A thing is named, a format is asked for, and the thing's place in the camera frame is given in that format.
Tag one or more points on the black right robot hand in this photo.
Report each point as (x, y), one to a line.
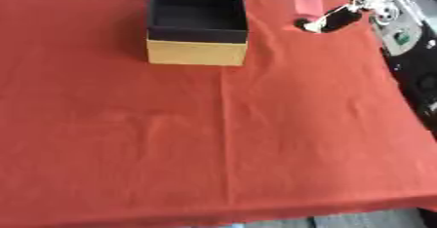
(341, 20)

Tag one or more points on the pink rectangular block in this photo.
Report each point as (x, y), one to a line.
(308, 0)

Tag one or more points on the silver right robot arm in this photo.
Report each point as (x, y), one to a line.
(405, 37)

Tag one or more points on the tan cardboard box black inside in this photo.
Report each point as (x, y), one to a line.
(196, 51)

